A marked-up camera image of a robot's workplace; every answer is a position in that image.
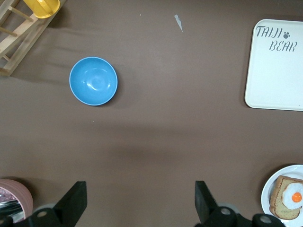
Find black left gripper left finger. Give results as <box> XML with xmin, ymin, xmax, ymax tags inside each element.
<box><xmin>28</xmin><ymin>181</ymin><xmax>88</xmax><ymax>227</ymax></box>

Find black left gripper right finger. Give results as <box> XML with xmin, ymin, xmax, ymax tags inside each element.
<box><xmin>195</xmin><ymin>181</ymin><xmax>240</xmax><ymax>227</ymax></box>

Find white round plate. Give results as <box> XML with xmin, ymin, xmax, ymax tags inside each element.
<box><xmin>261</xmin><ymin>164</ymin><xmax>303</xmax><ymax>227</ymax></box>

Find brown bread slice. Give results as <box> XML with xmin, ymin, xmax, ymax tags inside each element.
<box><xmin>269</xmin><ymin>175</ymin><xmax>303</xmax><ymax>220</ymax></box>

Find toy fried egg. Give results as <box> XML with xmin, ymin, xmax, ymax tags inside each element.
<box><xmin>283</xmin><ymin>182</ymin><xmax>303</xmax><ymax>210</ymax></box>

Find pink ribbed bowl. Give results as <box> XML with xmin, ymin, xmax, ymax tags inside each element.
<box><xmin>0</xmin><ymin>179</ymin><xmax>34</xmax><ymax>224</ymax></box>

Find metal ladle spoon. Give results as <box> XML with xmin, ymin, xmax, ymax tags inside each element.
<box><xmin>0</xmin><ymin>200</ymin><xmax>24</xmax><ymax>220</ymax></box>

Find blue bowl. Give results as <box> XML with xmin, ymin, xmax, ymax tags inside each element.
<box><xmin>69</xmin><ymin>56</ymin><xmax>118</xmax><ymax>106</ymax></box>

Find cream tray with bear print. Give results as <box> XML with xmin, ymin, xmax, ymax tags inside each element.
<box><xmin>244</xmin><ymin>18</ymin><xmax>303</xmax><ymax>111</ymax></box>

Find wooden peg drying rack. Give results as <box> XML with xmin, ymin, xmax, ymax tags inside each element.
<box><xmin>0</xmin><ymin>0</ymin><xmax>68</xmax><ymax>77</ymax></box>

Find small grey tape scrap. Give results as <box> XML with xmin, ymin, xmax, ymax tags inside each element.
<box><xmin>174</xmin><ymin>14</ymin><xmax>184</xmax><ymax>33</ymax></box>

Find yellow mug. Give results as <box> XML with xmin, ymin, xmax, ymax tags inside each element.
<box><xmin>23</xmin><ymin>0</ymin><xmax>61</xmax><ymax>19</ymax></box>

